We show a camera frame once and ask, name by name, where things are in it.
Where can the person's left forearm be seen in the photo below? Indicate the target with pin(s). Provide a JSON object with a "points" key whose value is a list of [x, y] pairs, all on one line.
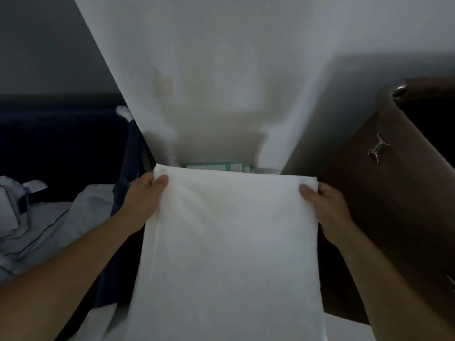
{"points": [[57, 277]]}

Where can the brown housekeeping cart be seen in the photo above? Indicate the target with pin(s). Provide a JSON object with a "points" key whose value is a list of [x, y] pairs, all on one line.
{"points": [[384, 209]]}

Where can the person's right forearm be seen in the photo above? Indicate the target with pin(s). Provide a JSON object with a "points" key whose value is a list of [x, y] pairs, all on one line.
{"points": [[394, 294]]}

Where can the white pillowcase black piping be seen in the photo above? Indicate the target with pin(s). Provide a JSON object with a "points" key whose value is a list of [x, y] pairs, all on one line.
{"points": [[42, 223]]}

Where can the teal white boxes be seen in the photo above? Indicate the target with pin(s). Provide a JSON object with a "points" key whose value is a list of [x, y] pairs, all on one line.
{"points": [[220, 167]]}

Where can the person's left hand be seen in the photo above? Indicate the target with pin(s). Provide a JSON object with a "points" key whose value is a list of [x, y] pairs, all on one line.
{"points": [[144, 202]]}

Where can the person's right hand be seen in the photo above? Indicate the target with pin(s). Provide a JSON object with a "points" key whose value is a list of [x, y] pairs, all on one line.
{"points": [[330, 213]]}

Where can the white towel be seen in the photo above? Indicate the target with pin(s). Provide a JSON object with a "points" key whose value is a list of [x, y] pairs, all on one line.
{"points": [[227, 252]]}

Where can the navy laundry hamper white frame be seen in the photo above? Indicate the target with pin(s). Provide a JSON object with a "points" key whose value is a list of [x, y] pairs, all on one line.
{"points": [[122, 188]]}

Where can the grey door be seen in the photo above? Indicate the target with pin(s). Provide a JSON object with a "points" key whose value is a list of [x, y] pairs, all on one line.
{"points": [[46, 42]]}

